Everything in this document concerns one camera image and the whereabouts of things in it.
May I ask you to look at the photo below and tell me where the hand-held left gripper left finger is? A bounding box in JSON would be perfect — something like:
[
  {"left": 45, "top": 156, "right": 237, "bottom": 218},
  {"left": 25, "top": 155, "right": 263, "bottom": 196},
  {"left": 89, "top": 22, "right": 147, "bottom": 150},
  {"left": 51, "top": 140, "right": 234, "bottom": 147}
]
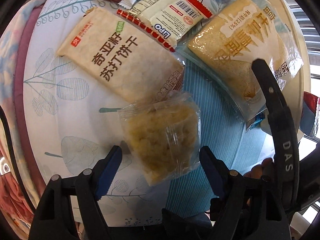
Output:
[{"left": 29, "top": 145, "right": 123, "bottom": 240}]

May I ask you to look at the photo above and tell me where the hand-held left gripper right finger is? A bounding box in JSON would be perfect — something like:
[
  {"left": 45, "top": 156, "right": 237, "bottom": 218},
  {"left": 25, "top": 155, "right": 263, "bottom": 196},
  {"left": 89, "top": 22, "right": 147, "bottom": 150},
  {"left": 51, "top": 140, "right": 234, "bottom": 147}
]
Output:
[{"left": 199, "top": 146, "right": 290, "bottom": 240}]

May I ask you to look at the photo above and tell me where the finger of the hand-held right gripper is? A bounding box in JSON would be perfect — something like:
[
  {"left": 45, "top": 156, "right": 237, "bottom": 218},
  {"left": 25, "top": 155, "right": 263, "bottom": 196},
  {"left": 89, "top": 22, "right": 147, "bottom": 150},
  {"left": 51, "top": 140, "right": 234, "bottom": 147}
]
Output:
[
  {"left": 251, "top": 58, "right": 300, "bottom": 207},
  {"left": 290, "top": 140, "right": 320, "bottom": 210}
]

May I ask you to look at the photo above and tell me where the small blue snack packet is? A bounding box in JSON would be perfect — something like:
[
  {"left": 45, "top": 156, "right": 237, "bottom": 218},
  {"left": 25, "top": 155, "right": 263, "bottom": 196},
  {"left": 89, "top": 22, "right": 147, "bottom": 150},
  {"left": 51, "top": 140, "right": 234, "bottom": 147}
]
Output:
[{"left": 246, "top": 112, "right": 269, "bottom": 133}]

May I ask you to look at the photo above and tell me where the white plastic container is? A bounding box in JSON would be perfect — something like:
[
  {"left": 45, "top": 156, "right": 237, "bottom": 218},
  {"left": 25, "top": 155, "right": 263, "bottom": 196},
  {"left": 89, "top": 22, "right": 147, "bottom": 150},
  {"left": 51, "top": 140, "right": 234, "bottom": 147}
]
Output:
[{"left": 274, "top": 0, "right": 313, "bottom": 137}]

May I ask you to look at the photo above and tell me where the clear packet yellow puffed snack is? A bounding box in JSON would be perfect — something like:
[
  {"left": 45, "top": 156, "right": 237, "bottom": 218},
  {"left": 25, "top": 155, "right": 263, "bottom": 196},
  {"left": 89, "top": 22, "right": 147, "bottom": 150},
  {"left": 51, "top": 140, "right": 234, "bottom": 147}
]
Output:
[{"left": 117, "top": 90, "right": 202, "bottom": 187}]

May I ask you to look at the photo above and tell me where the clear bag of sponge cake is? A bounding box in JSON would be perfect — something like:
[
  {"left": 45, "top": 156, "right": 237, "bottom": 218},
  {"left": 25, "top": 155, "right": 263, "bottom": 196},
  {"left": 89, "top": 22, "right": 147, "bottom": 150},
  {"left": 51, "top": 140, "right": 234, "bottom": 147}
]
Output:
[{"left": 179, "top": 0, "right": 304, "bottom": 130}]

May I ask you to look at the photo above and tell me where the beige cracker packet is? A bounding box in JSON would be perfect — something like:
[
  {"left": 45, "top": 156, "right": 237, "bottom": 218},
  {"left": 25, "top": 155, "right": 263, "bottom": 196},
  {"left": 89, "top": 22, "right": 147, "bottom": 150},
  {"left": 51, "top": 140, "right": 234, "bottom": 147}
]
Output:
[{"left": 56, "top": 7, "right": 185, "bottom": 103}]

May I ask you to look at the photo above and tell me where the white packet with red edges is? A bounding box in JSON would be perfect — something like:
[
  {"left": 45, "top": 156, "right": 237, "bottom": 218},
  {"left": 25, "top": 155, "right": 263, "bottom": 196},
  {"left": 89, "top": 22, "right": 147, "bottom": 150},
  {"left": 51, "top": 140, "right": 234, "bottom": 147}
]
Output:
[{"left": 116, "top": 0, "right": 214, "bottom": 53}]

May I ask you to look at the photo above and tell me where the person's right hand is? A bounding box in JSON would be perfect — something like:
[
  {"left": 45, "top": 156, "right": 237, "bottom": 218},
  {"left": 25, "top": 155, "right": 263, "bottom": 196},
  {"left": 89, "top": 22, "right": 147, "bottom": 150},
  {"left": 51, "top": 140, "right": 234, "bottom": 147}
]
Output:
[{"left": 244, "top": 158, "right": 274, "bottom": 180}]

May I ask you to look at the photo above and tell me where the red and clear wrapper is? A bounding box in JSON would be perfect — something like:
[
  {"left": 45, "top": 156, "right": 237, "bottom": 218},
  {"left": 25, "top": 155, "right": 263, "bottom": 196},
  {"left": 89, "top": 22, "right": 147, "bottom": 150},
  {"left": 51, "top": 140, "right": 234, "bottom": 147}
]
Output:
[{"left": 299, "top": 91, "right": 320, "bottom": 138}]

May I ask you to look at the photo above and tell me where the pink fleece blanket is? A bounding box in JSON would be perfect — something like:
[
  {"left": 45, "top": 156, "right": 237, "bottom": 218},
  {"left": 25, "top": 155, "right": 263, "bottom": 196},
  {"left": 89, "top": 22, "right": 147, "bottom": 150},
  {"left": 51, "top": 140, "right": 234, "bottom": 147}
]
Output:
[{"left": 0, "top": 140, "right": 35, "bottom": 233}]

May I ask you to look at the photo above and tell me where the mauve sofa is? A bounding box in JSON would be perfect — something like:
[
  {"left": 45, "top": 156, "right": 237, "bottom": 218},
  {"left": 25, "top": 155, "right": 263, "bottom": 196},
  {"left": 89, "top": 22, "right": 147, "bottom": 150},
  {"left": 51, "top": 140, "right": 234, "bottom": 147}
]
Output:
[{"left": 12, "top": 0, "right": 50, "bottom": 205}]

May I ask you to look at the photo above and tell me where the pastel floral blanket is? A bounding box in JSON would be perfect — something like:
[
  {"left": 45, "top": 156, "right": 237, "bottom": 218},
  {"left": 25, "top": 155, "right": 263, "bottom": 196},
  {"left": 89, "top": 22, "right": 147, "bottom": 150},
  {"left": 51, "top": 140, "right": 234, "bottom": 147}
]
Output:
[{"left": 0, "top": 0, "right": 49, "bottom": 105}]

